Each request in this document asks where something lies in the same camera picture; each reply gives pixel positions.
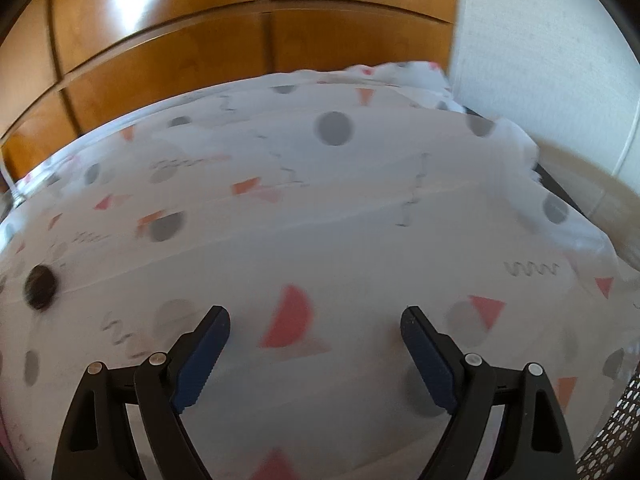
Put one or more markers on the white patterned tablecloth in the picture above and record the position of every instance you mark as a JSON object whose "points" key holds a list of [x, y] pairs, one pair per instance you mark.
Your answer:
{"points": [[350, 210]]}

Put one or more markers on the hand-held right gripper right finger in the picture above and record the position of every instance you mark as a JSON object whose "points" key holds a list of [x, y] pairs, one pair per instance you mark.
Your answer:
{"points": [[430, 360]]}

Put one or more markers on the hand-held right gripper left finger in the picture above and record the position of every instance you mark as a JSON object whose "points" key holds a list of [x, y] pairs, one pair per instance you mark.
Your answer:
{"points": [[200, 365]]}

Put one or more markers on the black perforated basket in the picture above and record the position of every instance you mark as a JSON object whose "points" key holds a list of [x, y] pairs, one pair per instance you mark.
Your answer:
{"points": [[615, 435]]}

